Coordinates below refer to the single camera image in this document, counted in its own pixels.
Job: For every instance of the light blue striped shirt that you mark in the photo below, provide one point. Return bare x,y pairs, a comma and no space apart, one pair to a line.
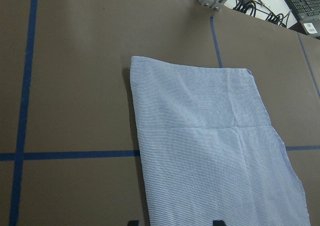
208,149

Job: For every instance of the black keyboard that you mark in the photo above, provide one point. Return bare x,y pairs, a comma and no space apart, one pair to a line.
304,9

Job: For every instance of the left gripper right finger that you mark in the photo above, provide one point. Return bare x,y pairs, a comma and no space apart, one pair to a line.
218,223

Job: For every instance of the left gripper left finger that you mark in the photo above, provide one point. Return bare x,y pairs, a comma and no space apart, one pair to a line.
133,223

